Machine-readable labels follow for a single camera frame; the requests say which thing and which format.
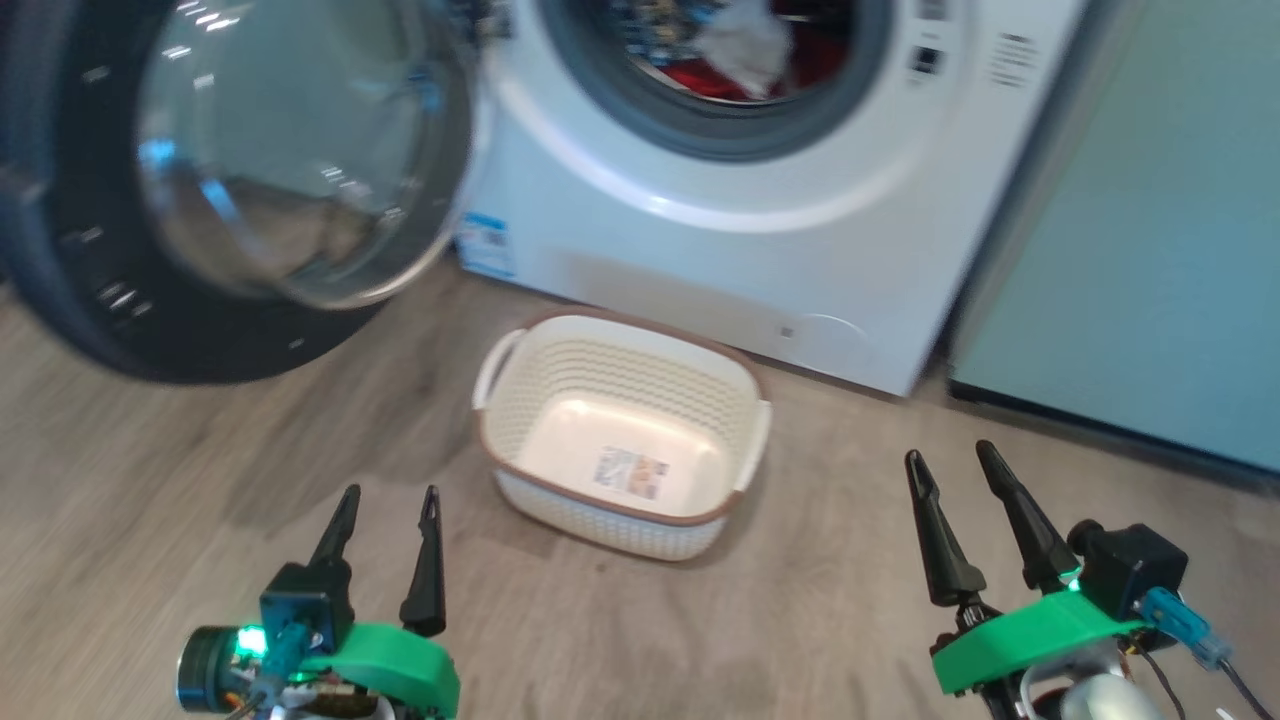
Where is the blue cable connector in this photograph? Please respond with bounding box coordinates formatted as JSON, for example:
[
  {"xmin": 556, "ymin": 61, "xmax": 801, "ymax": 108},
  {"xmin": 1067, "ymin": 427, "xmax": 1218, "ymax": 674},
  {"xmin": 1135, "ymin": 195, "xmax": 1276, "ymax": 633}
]
[
  {"xmin": 1140, "ymin": 587, "xmax": 1233, "ymax": 671},
  {"xmin": 235, "ymin": 620, "xmax": 311, "ymax": 720}
]

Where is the blue left cable connector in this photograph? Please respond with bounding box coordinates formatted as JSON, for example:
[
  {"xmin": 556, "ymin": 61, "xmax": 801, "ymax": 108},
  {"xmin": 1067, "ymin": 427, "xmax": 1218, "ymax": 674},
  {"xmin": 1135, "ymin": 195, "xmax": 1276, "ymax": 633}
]
[{"xmin": 235, "ymin": 620, "xmax": 311, "ymax": 720}]

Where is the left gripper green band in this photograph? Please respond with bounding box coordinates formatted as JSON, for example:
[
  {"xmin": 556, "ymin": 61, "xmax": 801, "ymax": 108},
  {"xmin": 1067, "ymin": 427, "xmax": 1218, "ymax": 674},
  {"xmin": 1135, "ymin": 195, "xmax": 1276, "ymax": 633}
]
[{"xmin": 178, "ymin": 485, "xmax": 461, "ymax": 720}]

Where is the blue energy label sticker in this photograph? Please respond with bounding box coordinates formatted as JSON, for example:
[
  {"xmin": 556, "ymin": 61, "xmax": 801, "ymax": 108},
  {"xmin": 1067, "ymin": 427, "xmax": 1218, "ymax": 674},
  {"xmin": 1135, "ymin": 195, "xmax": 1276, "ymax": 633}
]
[{"xmin": 455, "ymin": 210, "xmax": 518, "ymax": 281}]

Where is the red garment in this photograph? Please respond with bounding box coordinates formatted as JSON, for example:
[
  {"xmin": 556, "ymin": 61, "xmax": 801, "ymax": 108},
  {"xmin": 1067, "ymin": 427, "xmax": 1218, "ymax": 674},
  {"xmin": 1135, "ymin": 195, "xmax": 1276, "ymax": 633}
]
[{"xmin": 660, "ymin": 10, "xmax": 856, "ymax": 103}]

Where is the thin black right cable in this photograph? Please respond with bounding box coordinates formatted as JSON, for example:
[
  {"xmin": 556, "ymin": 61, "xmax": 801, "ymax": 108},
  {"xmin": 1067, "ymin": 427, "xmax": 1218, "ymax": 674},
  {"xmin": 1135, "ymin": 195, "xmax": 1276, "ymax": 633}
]
[{"xmin": 1215, "ymin": 655, "xmax": 1280, "ymax": 720}]

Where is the teal cabinet door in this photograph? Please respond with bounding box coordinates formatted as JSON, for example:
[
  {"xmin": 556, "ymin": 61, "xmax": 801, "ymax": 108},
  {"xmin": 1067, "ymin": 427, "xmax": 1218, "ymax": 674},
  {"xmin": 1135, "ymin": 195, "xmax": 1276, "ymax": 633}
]
[{"xmin": 948, "ymin": 0, "xmax": 1280, "ymax": 473}]

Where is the printed text warning label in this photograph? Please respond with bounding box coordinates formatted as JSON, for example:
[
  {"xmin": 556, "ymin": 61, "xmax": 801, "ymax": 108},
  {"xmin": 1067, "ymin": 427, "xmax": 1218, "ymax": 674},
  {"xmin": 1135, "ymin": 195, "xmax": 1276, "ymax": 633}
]
[{"xmin": 988, "ymin": 32, "xmax": 1039, "ymax": 91}]

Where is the round white filter cover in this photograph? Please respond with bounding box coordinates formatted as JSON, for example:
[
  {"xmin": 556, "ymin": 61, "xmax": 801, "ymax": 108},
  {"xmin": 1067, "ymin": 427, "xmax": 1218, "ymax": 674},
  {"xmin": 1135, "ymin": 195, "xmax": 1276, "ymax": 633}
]
[{"xmin": 780, "ymin": 312, "xmax": 869, "ymax": 371}]

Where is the paper basket sticker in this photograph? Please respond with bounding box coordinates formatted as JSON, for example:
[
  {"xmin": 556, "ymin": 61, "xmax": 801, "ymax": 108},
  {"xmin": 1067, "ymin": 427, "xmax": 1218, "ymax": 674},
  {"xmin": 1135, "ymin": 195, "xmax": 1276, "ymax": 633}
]
[{"xmin": 592, "ymin": 447, "xmax": 671, "ymax": 501}]

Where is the blue right cable connector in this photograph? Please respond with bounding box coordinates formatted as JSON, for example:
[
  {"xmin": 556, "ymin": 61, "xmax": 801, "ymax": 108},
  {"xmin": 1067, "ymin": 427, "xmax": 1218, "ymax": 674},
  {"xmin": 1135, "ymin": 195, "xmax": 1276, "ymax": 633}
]
[{"xmin": 1140, "ymin": 587, "xmax": 1233, "ymax": 671}]

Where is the washing machine glass door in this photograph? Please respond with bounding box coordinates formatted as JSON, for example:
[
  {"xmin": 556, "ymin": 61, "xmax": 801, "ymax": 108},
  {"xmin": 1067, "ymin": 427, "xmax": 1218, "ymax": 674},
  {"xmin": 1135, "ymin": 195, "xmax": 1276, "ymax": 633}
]
[{"xmin": 0, "ymin": 0, "xmax": 481, "ymax": 386}]

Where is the white cloth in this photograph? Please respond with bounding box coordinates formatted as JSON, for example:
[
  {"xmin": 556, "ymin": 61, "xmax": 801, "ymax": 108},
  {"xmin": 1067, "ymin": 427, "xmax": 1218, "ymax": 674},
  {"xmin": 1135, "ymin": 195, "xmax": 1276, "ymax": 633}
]
[{"xmin": 690, "ymin": 0, "xmax": 794, "ymax": 99}]

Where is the white perforated laundry basket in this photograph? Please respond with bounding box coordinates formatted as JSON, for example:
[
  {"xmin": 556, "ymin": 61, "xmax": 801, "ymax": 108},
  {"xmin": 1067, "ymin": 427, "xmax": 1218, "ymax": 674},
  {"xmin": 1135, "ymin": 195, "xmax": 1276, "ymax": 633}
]
[{"xmin": 472, "ymin": 305, "xmax": 773, "ymax": 562}]

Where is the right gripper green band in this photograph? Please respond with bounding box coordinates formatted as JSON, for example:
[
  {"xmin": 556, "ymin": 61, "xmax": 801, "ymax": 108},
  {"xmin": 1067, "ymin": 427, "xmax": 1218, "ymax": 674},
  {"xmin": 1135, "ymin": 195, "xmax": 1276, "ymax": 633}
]
[{"xmin": 905, "ymin": 440, "xmax": 1146, "ymax": 720}]

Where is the steel washer drum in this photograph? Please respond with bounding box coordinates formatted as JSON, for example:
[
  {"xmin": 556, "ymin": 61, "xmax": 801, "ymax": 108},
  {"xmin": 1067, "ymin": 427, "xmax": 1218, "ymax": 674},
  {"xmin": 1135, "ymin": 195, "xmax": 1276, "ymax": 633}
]
[{"xmin": 605, "ymin": 0, "xmax": 866, "ymax": 106}]

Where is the white front-load washing machine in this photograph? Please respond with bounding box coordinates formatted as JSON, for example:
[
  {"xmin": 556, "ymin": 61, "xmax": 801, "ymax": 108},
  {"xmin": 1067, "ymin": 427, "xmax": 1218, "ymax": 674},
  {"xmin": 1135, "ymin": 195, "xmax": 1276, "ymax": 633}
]
[{"xmin": 455, "ymin": 0, "xmax": 1096, "ymax": 399}]

